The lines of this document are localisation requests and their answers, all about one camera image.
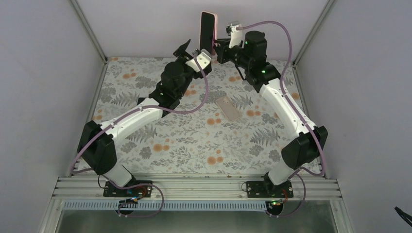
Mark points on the aluminium rail frame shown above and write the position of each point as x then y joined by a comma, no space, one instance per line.
190,192

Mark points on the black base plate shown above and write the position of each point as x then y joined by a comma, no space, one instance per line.
134,190
265,189

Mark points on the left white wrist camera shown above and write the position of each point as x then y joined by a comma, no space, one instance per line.
200,62

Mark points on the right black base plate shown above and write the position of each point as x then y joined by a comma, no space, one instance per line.
265,189

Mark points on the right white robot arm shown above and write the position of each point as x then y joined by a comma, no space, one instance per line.
307,138

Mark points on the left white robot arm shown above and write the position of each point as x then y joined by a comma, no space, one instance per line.
98,141

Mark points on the floral patterned mat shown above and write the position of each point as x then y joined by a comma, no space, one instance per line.
202,142

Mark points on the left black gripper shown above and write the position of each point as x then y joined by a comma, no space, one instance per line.
181,51

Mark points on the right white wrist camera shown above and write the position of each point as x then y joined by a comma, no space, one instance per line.
234,30

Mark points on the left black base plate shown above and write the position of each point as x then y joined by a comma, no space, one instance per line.
134,190

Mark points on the beige phone case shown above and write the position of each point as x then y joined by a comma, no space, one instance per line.
228,108

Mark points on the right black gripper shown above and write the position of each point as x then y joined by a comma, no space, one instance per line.
221,51

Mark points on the black object at corner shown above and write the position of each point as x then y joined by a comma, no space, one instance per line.
404,216

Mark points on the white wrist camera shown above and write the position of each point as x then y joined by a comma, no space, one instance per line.
200,62
234,30

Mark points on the pink phone case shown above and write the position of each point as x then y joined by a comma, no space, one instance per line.
215,32

